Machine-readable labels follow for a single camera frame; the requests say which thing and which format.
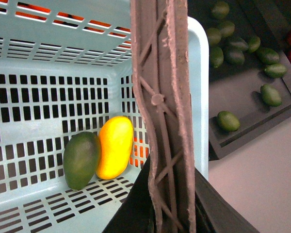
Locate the black display tray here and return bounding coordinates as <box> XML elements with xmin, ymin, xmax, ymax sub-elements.
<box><xmin>188</xmin><ymin>0</ymin><xmax>291</xmax><ymax>161</ymax></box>

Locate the yellow mango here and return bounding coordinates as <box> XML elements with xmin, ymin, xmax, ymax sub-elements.
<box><xmin>96</xmin><ymin>116</ymin><xmax>133</xmax><ymax>180</ymax></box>

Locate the light blue plastic basket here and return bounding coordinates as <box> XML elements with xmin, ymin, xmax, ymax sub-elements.
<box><xmin>0</xmin><ymin>0</ymin><xmax>210</xmax><ymax>233</ymax></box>

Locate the brown basket handle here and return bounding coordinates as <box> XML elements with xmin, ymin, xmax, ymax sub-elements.
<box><xmin>130</xmin><ymin>0</ymin><xmax>196</xmax><ymax>233</ymax></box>

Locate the green avocado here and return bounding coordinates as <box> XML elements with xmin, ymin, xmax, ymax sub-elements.
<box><xmin>63</xmin><ymin>132</ymin><xmax>101</xmax><ymax>190</ymax></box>

